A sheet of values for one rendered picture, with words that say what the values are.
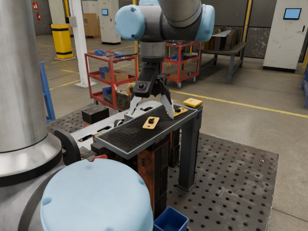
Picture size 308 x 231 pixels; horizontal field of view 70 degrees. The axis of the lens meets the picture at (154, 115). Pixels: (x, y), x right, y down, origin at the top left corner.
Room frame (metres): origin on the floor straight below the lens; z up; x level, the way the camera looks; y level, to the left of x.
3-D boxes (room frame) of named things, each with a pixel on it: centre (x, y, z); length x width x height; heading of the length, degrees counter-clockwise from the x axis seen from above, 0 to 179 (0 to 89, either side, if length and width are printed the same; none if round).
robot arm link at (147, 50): (0.68, 0.01, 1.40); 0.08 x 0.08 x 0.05
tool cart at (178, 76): (4.74, -0.57, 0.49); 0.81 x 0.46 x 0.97; 137
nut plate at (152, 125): (0.66, 0.01, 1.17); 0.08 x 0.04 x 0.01; 165
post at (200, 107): (0.86, -0.16, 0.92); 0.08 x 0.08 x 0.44; 50
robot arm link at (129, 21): (0.58, 0.03, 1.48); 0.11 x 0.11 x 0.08; 68
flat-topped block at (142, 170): (0.66, 0.00, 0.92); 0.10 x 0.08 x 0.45; 140
